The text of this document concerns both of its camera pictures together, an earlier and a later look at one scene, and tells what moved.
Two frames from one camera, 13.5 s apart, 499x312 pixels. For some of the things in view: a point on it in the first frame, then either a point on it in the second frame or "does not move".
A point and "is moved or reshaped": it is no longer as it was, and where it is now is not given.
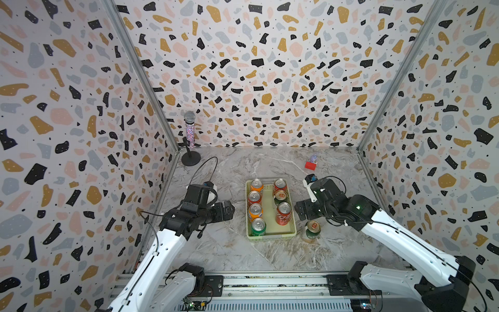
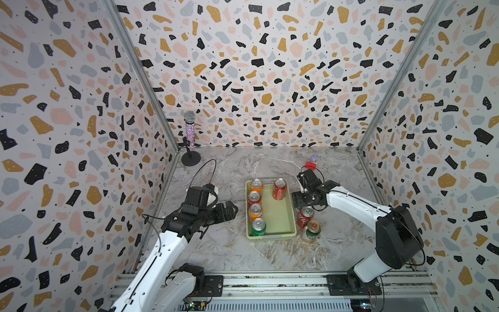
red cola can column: x=283 y=214 is moved or reshaped
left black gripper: x=220 y=216 does not move
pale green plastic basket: x=273 y=229 does not move
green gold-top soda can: x=313 y=230 does not move
